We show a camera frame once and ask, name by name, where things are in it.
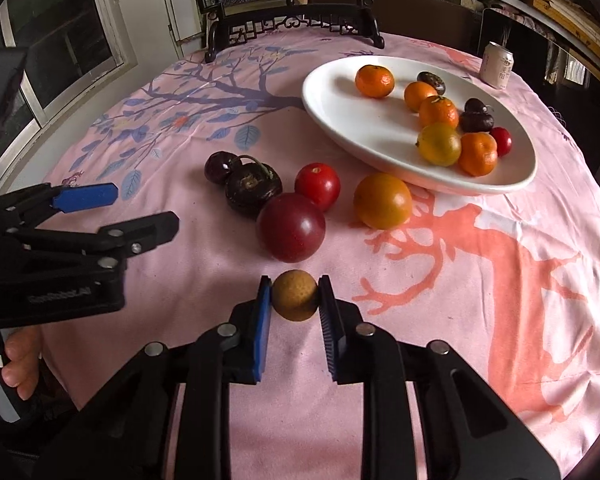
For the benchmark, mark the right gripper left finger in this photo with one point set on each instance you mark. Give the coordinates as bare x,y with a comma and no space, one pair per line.
252,319

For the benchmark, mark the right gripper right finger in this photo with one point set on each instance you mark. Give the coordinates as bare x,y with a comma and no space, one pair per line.
346,350

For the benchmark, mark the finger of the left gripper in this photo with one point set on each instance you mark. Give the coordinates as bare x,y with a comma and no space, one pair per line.
42,201
105,249

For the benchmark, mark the brown longan fruit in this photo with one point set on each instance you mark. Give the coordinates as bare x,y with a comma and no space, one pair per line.
294,295

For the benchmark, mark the large dark red plum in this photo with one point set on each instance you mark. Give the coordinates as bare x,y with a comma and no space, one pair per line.
290,228

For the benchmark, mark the dark cherry with stem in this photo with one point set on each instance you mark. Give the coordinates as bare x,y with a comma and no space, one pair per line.
471,122

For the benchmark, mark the small red cherry tomato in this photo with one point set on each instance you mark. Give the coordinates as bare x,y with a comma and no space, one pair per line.
503,139

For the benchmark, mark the person's left hand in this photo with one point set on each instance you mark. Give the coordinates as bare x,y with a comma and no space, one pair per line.
23,348

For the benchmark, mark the orange fruit on cloth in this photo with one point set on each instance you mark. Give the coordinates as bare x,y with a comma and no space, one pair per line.
382,201

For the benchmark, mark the red tomato on cloth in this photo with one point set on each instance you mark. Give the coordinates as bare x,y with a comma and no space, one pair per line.
319,183

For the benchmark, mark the pink deer print tablecloth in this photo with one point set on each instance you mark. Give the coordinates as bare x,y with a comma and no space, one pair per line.
511,282

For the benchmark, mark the white framed window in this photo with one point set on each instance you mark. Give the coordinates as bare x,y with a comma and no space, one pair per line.
72,48

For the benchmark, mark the white oval plate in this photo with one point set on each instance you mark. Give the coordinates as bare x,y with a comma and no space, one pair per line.
383,132

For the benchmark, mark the yellow orange on plate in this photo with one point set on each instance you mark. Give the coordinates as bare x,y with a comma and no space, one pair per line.
439,144

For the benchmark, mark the tangerine at plate front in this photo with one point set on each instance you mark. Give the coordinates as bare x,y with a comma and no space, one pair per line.
479,155

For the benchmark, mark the tangerine at plate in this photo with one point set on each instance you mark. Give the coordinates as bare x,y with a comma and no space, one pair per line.
374,81
479,155

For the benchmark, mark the tangerine with green stem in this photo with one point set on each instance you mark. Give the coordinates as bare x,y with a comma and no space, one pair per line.
438,110

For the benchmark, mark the orange tangerine under gripper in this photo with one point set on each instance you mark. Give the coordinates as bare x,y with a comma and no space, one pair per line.
417,92

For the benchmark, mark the tangerine at plate back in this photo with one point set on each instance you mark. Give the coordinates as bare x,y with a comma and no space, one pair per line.
374,81

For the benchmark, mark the white beverage can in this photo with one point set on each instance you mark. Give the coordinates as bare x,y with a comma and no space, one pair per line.
496,66

